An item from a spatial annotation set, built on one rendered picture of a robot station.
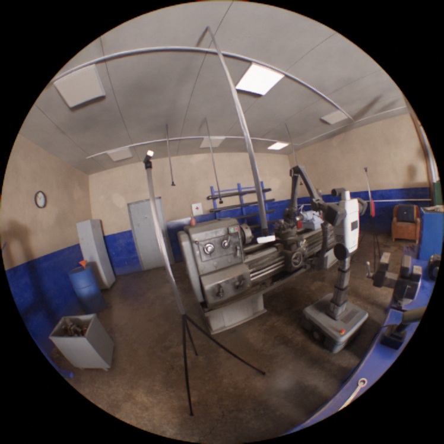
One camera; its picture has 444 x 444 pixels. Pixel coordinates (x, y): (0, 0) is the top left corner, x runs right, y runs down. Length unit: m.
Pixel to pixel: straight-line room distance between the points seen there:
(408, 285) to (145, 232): 5.06
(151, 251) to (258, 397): 4.42
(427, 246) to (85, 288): 4.50
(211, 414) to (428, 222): 2.25
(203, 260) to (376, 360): 1.53
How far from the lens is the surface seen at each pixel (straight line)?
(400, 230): 4.84
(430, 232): 1.64
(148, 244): 4.78
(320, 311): 1.82
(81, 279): 3.24
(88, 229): 4.19
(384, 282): 1.09
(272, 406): 1.53
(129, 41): 2.10
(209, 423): 1.54
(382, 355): 0.82
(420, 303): 1.17
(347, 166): 5.84
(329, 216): 1.14
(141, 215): 4.73
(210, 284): 1.51
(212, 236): 1.51
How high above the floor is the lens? 1.49
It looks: 6 degrees down
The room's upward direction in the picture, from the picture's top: 10 degrees counter-clockwise
